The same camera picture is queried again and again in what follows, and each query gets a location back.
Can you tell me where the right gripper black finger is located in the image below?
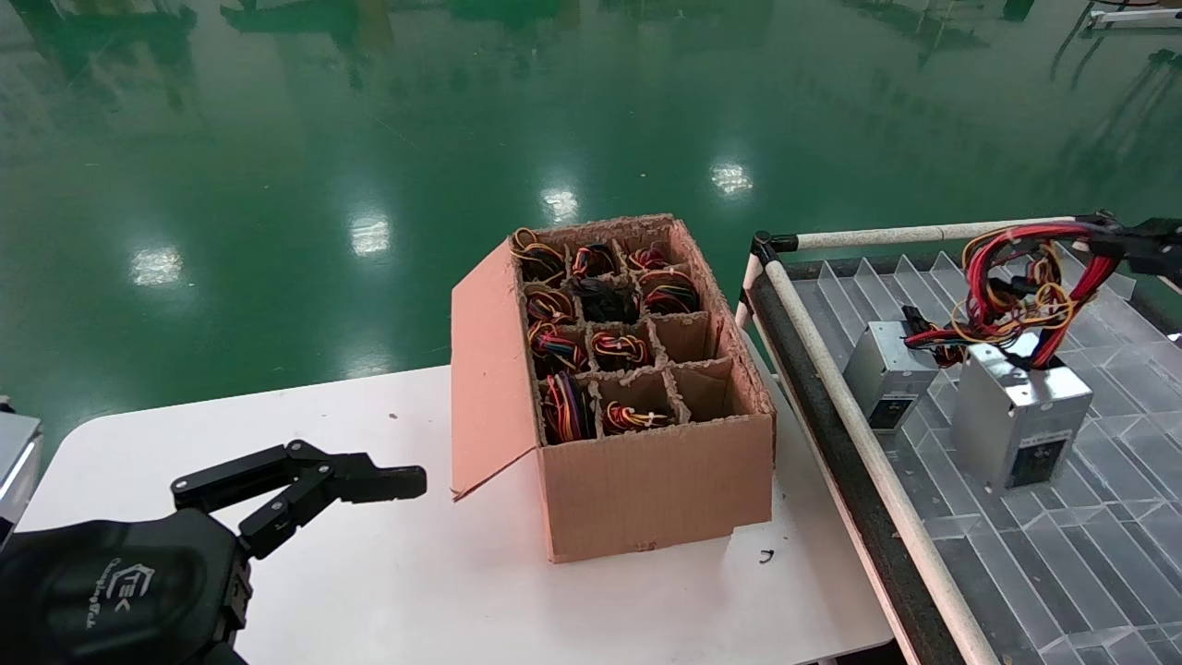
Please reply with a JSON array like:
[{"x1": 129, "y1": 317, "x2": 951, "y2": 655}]
[
  {"x1": 1104, "y1": 219, "x2": 1182, "y2": 250},
  {"x1": 1122, "y1": 246, "x2": 1182, "y2": 280}
]

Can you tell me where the brown cardboard divider box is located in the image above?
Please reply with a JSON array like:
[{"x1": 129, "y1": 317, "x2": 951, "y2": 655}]
[{"x1": 450, "y1": 214, "x2": 778, "y2": 564}]

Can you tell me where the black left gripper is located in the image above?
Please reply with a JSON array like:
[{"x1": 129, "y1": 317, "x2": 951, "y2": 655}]
[{"x1": 0, "y1": 508, "x2": 252, "y2": 665}]

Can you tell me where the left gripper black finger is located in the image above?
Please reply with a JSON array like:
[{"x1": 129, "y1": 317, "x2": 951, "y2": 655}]
[{"x1": 171, "y1": 441, "x2": 428, "y2": 562}]

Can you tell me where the power supply with black cables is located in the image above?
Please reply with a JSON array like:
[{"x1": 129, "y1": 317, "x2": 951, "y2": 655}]
[{"x1": 571, "y1": 277, "x2": 643, "y2": 324}]

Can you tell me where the white metal stand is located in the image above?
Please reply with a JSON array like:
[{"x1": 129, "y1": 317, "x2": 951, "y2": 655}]
[{"x1": 1085, "y1": 5, "x2": 1182, "y2": 31}]

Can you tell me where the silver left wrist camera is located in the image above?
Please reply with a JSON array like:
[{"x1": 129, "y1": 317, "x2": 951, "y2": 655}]
[{"x1": 0, "y1": 411, "x2": 44, "y2": 546}]

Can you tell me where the power supply with purple cables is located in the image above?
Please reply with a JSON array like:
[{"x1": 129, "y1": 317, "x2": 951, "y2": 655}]
[{"x1": 540, "y1": 371, "x2": 597, "y2": 444}]

